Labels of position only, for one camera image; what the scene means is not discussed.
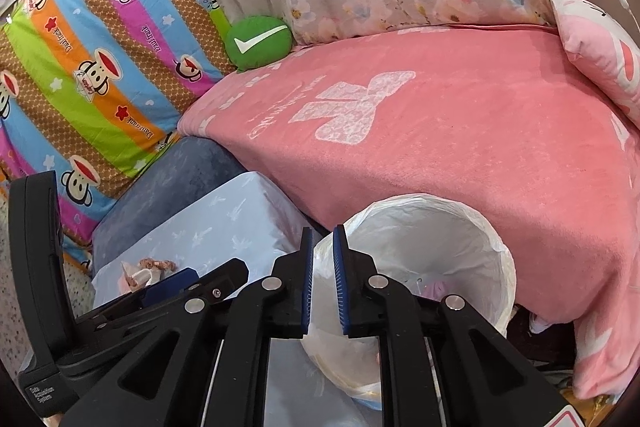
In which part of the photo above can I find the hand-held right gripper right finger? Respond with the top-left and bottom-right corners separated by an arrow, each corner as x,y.
332,224 -> 582,427

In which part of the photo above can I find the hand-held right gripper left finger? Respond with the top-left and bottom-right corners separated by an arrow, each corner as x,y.
60,227 -> 315,427

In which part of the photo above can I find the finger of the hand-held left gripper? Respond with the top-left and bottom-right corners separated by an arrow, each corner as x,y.
141,268 -> 199,304
190,258 -> 250,308

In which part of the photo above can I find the white lined trash bin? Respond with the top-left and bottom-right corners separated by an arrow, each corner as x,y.
300,193 -> 517,413

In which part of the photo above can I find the blue grey sofa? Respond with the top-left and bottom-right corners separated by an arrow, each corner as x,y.
92,134 -> 251,254

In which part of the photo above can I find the pink blanket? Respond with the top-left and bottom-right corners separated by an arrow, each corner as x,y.
177,24 -> 640,401

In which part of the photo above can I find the green round cushion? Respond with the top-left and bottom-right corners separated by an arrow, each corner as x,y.
225,18 -> 295,73

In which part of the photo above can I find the striped monkey print quilt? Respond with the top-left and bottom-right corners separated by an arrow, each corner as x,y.
0,0 -> 237,269

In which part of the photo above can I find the pink pillow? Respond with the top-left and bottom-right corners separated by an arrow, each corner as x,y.
548,0 -> 640,128

